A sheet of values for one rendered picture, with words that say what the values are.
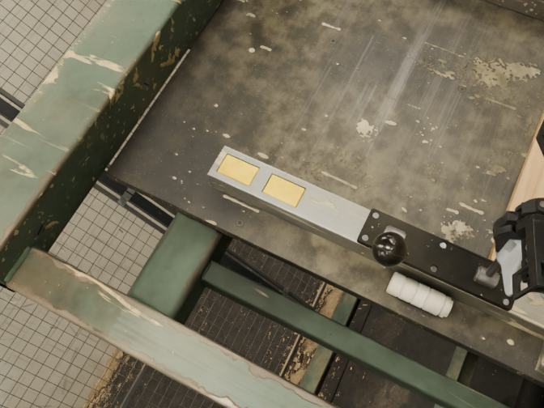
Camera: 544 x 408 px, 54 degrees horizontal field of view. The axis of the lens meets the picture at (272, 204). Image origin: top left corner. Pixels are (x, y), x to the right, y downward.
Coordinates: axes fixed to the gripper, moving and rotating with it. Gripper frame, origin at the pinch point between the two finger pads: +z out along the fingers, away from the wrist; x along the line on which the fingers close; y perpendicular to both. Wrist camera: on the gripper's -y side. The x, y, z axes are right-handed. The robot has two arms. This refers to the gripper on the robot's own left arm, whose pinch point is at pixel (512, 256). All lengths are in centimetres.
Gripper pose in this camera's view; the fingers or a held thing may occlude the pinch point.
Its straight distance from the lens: 64.0
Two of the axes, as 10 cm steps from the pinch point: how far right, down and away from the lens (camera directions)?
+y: -1.2, 9.2, -3.8
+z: 0.3, 3.9, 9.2
